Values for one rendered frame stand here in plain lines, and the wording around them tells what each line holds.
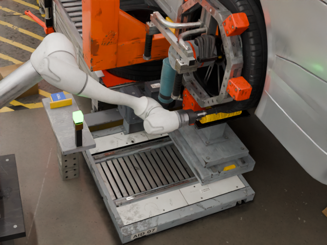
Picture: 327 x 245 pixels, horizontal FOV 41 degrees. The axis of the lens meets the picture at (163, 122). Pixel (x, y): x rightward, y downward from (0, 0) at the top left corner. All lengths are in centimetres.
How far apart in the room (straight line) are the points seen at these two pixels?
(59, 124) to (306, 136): 124
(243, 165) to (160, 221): 62
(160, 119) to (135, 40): 70
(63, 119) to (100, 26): 54
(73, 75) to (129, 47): 84
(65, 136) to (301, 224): 143
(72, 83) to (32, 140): 118
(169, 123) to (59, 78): 58
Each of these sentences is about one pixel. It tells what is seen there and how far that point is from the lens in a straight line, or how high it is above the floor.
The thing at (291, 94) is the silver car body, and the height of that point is 99.
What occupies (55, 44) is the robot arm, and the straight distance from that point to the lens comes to 192.
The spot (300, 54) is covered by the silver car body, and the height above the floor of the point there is 117.
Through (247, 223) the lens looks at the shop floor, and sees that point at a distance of 263.
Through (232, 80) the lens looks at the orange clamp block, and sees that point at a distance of 204.
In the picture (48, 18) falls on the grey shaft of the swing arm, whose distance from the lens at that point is 379.
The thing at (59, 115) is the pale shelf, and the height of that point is 45.
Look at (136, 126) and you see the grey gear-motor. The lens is 290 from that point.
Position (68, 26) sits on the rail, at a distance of 330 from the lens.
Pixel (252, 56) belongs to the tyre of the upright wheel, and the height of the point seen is 100.
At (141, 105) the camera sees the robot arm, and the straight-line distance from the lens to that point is 216.
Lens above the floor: 204
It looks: 42 degrees down
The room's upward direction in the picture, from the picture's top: 8 degrees clockwise
